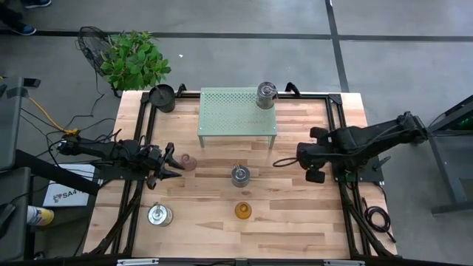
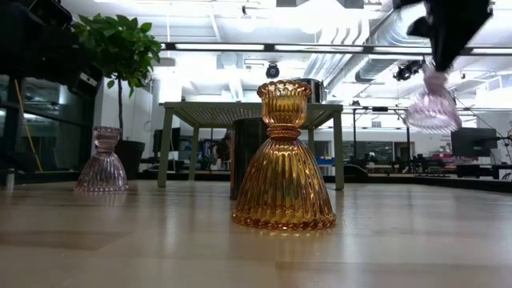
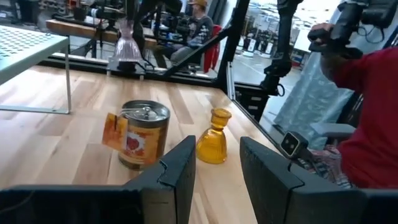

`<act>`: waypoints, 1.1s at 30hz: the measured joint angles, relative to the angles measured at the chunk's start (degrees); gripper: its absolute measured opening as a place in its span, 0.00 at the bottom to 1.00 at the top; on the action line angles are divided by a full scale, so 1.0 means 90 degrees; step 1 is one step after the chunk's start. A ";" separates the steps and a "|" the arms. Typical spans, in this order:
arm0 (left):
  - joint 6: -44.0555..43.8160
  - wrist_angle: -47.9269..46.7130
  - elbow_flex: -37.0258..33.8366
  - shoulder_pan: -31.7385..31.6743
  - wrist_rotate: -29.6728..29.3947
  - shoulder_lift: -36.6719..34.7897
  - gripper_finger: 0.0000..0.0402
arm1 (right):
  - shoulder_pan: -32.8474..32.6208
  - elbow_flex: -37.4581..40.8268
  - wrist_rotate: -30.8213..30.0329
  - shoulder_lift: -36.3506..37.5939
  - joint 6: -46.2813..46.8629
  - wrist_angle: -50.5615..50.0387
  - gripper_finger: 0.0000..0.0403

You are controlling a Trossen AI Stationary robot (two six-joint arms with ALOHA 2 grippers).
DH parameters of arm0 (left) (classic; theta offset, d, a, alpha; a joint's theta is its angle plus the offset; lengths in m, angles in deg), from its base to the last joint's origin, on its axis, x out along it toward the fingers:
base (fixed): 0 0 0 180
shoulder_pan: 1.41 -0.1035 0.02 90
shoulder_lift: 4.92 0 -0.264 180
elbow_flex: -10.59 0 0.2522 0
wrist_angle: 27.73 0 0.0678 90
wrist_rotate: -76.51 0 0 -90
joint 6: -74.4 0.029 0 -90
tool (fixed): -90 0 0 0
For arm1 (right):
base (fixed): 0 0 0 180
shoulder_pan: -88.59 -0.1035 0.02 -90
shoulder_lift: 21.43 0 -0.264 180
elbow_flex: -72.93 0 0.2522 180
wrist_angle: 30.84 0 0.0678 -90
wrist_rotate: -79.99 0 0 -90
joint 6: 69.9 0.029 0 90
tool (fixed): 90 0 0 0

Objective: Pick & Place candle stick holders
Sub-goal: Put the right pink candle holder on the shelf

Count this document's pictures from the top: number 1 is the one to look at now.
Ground coiled black cable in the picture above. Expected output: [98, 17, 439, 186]
[364, 197, 397, 244]

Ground black metal stand beam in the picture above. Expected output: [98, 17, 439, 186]
[14, 149, 101, 197]

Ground white printed box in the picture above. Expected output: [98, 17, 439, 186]
[42, 163, 104, 208]

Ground green perforated metal shelf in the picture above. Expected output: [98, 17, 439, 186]
[197, 86, 279, 149]

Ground black plant pot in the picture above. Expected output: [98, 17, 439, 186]
[148, 83, 177, 114]

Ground person's foot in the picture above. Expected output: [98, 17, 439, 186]
[10, 21, 38, 37]
[22, 0, 52, 10]

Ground silver metal bracket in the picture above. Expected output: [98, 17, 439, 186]
[117, 258, 160, 266]
[324, 259, 366, 266]

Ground grey metal stand frame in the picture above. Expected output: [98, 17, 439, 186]
[406, 94, 473, 217]

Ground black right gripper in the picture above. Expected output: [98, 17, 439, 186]
[297, 127, 332, 185]

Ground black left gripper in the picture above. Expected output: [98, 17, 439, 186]
[139, 142, 186, 191]

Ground yellow white can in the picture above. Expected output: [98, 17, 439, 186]
[26, 205, 55, 227]

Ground metal tin candle holder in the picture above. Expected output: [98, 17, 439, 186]
[146, 201, 174, 228]
[256, 81, 279, 110]
[231, 160, 251, 188]

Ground pink glass candle holder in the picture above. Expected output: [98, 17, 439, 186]
[180, 153, 198, 172]

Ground black floor fan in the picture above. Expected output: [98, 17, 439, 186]
[75, 25, 112, 78]

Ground grey cabinet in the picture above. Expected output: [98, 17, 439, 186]
[0, 75, 41, 263]

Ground green leafy plant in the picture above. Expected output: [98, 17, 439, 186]
[99, 30, 173, 92]

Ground black aluminium table frame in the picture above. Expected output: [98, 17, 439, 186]
[83, 91, 399, 259]

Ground yellow cable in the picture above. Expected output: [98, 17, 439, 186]
[28, 96, 81, 136]

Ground amber glass candle holder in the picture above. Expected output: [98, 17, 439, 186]
[234, 201, 253, 221]

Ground black floor cables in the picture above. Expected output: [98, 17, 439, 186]
[18, 92, 123, 163]

